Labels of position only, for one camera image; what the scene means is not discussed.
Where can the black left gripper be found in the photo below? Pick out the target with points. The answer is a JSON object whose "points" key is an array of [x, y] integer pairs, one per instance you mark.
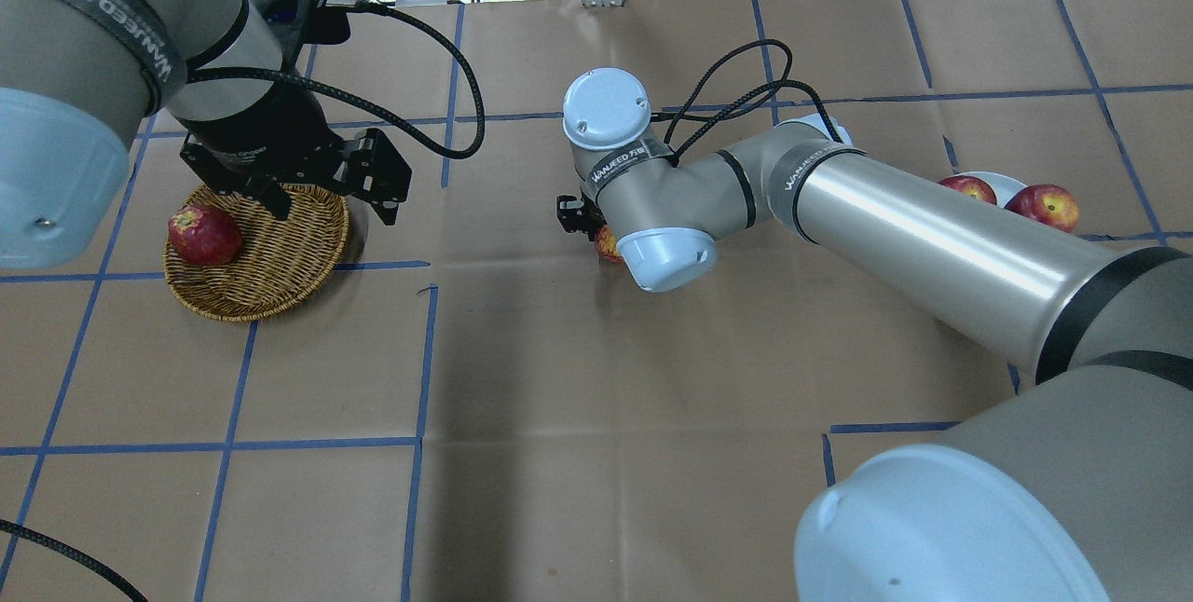
{"points": [[264, 131]]}

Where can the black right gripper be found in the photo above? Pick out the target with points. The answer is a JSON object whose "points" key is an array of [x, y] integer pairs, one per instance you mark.
{"points": [[570, 214]]}

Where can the red yellow apple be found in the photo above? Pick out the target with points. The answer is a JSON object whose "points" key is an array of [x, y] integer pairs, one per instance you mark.
{"points": [[606, 245]]}

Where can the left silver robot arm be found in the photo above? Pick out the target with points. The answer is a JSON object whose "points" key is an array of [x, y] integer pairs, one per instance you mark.
{"points": [[79, 76]]}

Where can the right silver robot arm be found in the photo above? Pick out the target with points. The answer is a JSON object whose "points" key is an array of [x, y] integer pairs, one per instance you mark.
{"points": [[1078, 489]]}

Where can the woven wicker basket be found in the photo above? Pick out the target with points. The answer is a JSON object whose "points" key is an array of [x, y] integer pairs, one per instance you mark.
{"points": [[281, 263]]}

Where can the dark red apple in basket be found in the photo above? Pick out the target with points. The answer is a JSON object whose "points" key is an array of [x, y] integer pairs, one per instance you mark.
{"points": [[205, 235]]}

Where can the red apple on plate back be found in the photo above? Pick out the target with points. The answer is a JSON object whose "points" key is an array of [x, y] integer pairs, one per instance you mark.
{"points": [[972, 186]]}

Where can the red apple on plate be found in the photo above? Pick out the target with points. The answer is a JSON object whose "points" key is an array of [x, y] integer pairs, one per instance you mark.
{"points": [[1050, 205], [972, 186]]}

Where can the light blue plate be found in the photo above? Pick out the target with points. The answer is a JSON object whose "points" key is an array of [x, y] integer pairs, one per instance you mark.
{"points": [[1004, 187]]}

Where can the red apple on plate left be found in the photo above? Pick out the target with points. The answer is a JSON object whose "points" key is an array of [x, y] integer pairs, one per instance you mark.
{"points": [[1050, 205]]}

